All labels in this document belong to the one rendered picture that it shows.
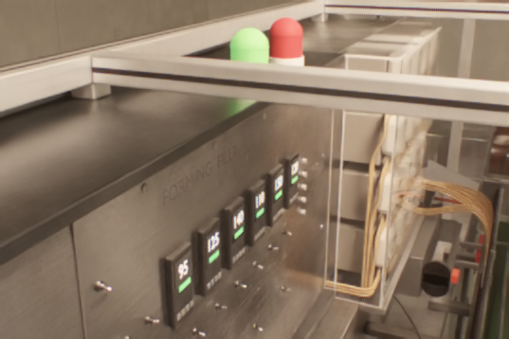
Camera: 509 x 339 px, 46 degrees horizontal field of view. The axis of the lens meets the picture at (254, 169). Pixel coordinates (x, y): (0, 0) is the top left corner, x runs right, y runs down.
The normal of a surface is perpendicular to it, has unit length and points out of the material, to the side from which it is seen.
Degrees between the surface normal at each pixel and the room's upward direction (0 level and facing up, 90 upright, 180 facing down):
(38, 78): 90
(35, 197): 0
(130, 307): 90
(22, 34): 90
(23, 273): 90
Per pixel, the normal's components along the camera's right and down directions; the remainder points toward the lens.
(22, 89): 0.91, 0.14
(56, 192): 0.00, -0.94
